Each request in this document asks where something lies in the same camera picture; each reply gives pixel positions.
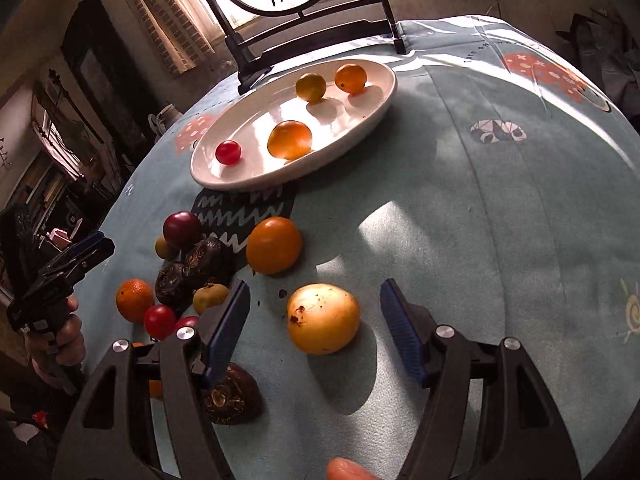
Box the printed blue tablecloth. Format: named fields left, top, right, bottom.
left=75, top=15, right=640, bottom=480

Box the round orange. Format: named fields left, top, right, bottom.
left=267, top=120, right=314, bottom=161

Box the orange tangerine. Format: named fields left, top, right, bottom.
left=116, top=279, right=155, bottom=323

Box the window blind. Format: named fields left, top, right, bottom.
left=117, top=0, right=226, bottom=78

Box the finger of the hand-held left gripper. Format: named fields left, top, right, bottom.
left=30, top=237, right=117, bottom=286
left=60, top=230, right=107, bottom=256

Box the yellow spotted fruit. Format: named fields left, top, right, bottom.
left=287, top=283, right=361, bottom=356

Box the small yellow-green citrus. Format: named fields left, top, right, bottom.
left=295, top=73, right=327, bottom=102

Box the pile of clothes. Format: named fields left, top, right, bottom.
left=555, top=10, right=640, bottom=106

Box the small orange kumquat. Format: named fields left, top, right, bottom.
left=334, top=63, right=368, bottom=95

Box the person's left hand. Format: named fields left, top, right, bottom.
left=25, top=295, right=87, bottom=386

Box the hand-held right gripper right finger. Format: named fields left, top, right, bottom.
left=381, top=279, right=583, bottom=480

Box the dark wrinkled passion fruit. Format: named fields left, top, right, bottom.
left=200, top=362, right=263, bottom=426
left=155, top=263, right=193, bottom=311
left=182, top=236, right=233, bottom=288

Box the dark framed panel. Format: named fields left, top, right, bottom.
left=60, top=0, right=151, bottom=131

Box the large smooth orange fruit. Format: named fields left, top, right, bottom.
left=246, top=216, right=303, bottom=276

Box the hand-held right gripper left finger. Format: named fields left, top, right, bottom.
left=52, top=280, right=251, bottom=480

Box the partly hidden orange fruit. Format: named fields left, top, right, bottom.
left=131, top=341, right=163, bottom=400

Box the small yellow-brown fruit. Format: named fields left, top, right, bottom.
left=193, top=283, right=230, bottom=316

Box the white oval plate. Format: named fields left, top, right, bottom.
left=190, top=58, right=397, bottom=192

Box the person's right hand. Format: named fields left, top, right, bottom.
left=326, top=457, right=381, bottom=480

